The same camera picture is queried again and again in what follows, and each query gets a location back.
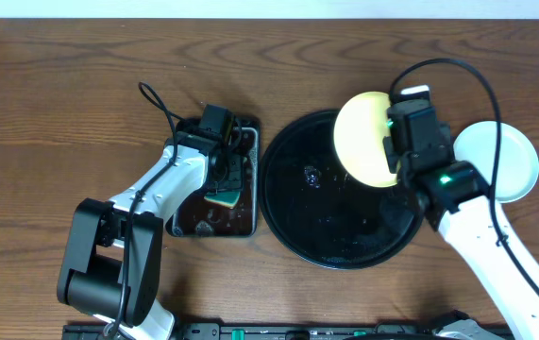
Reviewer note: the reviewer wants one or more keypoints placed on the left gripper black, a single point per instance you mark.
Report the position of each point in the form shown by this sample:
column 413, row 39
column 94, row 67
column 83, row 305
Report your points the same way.
column 230, row 175

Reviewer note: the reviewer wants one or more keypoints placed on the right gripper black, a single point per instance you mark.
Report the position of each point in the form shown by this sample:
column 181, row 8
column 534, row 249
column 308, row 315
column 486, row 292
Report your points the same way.
column 441, row 139

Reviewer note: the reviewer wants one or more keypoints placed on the green yellow sponge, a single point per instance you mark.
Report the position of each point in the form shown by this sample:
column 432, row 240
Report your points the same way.
column 225, row 199

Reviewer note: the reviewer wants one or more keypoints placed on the yellow plate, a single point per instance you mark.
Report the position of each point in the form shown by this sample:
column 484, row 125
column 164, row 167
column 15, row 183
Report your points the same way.
column 359, row 130

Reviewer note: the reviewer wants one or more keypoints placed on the pale green plate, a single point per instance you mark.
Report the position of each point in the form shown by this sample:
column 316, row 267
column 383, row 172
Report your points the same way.
column 518, row 166

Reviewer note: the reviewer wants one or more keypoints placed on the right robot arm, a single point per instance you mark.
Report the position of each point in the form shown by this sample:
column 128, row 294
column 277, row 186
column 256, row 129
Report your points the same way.
column 455, row 199

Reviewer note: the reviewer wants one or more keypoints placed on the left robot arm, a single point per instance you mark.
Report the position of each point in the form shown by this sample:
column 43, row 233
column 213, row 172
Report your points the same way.
column 111, row 264

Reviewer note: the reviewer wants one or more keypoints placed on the black rectangular water tray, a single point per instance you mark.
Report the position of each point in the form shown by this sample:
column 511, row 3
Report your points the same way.
column 196, row 217

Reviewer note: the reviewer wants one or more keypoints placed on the black round serving tray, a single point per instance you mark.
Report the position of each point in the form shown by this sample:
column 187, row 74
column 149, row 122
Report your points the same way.
column 322, row 214

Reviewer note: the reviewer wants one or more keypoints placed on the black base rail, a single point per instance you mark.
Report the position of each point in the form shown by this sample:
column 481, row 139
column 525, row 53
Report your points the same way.
column 462, row 329

